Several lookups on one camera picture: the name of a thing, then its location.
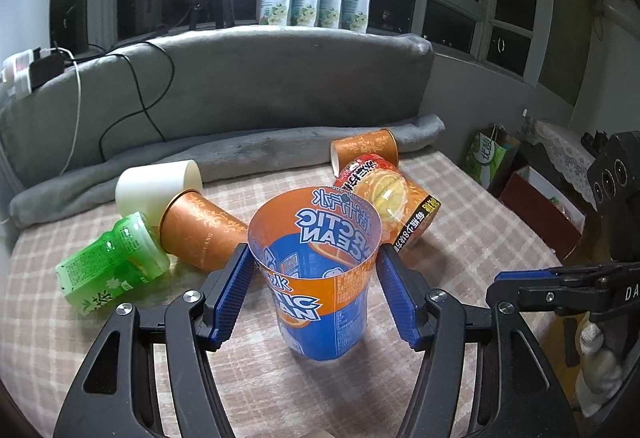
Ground white paper cup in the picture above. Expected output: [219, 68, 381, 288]
[115, 160, 203, 227]

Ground black cable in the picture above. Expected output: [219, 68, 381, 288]
[64, 40, 177, 163]

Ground black power adapter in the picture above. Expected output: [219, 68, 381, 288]
[28, 48, 65, 91]

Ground white charging cable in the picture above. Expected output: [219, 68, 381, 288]
[41, 46, 84, 177]

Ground red orange plastic cup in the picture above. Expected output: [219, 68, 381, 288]
[334, 153, 442, 255]

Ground grey sofa cushion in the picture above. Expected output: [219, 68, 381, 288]
[1, 26, 434, 192]

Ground blue orange plastic cup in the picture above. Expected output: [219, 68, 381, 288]
[247, 186, 382, 361]

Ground white power strip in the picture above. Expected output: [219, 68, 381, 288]
[1, 48, 40, 99]

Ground small orange paper cup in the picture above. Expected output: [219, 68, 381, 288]
[330, 128, 399, 177]

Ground green paper bag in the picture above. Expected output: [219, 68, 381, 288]
[462, 124, 520, 190]

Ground grey gloved hand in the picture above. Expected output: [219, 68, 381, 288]
[575, 317, 623, 418]

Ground rolled grey blanket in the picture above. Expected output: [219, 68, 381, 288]
[8, 113, 446, 229]

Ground green plastic tea cup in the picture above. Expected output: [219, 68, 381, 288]
[55, 212, 170, 315]

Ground red box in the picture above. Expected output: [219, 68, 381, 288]
[499, 166, 586, 261]

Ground large orange paper cup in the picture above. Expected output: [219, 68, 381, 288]
[158, 189, 247, 271]

